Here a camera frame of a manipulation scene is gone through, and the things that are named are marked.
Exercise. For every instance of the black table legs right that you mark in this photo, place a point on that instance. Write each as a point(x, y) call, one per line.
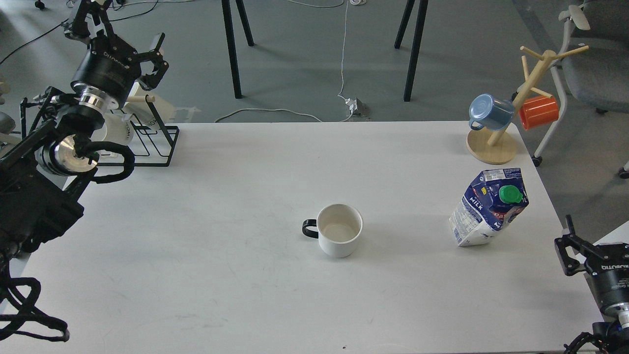
point(417, 41)

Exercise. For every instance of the white mug on rack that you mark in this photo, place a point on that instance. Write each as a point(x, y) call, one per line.
point(114, 130)

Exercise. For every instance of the grey floor power socket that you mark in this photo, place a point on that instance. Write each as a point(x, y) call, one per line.
point(356, 108)

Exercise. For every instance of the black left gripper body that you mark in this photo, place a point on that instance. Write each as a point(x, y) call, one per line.
point(107, 69)

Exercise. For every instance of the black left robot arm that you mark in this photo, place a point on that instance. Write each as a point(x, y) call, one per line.
point(43, 174)

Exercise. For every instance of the blue mug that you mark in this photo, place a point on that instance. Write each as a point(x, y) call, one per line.
point(485, 111)

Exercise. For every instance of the grey office chair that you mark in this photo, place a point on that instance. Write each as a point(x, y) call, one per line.
point(599, 76)

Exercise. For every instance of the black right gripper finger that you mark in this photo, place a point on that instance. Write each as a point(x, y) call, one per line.
point(576, 254)

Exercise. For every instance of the black table legs left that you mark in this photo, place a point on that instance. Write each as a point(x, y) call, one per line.
point(229, 30)

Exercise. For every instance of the black table legs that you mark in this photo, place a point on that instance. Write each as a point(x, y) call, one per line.
point(229, 30)
point(417, 41)

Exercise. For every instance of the white mug black handle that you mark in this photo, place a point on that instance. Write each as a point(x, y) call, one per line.
point(337, 229)

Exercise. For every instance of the black wire mug rack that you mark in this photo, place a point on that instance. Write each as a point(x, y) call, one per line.
point(147, 140)

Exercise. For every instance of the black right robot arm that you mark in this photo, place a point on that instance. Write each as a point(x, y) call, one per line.
point(609, 337)

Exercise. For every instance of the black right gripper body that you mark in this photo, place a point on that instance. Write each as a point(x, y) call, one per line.
point(608, 279)

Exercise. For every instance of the orange mug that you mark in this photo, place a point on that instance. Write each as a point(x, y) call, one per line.
point(539, 110)

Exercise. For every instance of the blue white milk carton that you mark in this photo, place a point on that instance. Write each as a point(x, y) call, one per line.
point(489, 204)

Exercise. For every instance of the wooden mug tree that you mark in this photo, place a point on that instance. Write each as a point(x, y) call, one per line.
point(497, 147)

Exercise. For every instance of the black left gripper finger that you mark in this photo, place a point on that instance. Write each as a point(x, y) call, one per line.
point(153, 55)
point(151, 79)

